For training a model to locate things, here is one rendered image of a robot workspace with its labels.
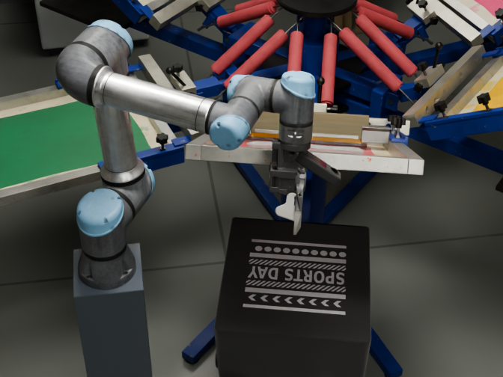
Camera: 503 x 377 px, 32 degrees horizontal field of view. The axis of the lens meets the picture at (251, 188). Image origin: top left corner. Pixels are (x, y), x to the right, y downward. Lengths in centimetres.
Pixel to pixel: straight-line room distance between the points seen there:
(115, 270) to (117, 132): 36
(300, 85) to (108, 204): 61
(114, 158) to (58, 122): 113
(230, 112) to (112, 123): 42
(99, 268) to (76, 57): 58
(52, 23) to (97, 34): 343
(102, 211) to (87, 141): 105
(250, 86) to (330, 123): 84
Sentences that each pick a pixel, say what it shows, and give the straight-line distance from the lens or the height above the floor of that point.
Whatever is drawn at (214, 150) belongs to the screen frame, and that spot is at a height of 155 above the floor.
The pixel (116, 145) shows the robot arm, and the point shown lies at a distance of 219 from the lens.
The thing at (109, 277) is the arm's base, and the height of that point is 124.
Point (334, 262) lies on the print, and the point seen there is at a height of 95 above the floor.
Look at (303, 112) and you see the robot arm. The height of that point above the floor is 177.
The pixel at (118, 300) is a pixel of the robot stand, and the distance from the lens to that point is 231.
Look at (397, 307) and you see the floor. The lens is 392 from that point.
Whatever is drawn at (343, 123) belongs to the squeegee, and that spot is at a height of 128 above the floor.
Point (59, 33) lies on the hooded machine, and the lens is 550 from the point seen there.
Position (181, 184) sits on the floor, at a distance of 448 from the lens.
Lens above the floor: 285
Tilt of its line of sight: 40 degrees down
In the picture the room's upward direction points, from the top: 1 degrees clockwise
